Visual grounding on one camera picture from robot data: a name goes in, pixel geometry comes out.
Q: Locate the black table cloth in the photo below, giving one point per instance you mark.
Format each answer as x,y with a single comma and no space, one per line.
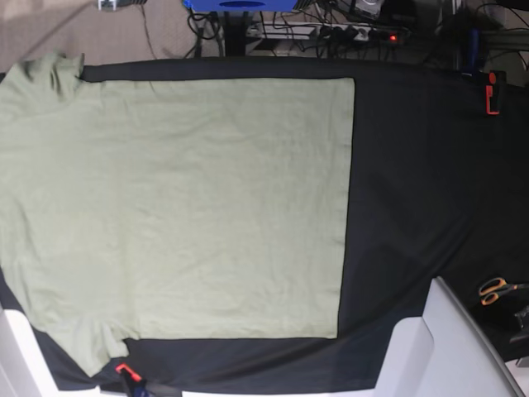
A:
438,188

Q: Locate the sage green T-shirt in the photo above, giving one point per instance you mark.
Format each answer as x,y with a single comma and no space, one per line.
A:
202,209

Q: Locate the white power strip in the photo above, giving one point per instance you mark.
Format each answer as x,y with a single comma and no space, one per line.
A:
353,31

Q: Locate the white block at left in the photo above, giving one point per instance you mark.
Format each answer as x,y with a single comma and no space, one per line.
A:
24,371

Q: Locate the blue plastic box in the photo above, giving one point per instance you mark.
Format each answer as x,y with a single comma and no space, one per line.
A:
241,5

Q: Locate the orange handled scissors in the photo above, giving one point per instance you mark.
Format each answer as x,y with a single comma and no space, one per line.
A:
495,288

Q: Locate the black stand pole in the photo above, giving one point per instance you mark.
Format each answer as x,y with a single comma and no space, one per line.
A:
235,26

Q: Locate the orange clamp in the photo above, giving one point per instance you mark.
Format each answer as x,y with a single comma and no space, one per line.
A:
132,384
494,91

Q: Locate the orange clamp at bottom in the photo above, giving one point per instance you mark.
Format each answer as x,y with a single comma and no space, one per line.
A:
132,384

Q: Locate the grey white cabinet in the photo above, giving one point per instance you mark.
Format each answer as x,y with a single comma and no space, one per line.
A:
443,352

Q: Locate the orange clamp at right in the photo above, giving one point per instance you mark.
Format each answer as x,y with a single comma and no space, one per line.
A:
494,91

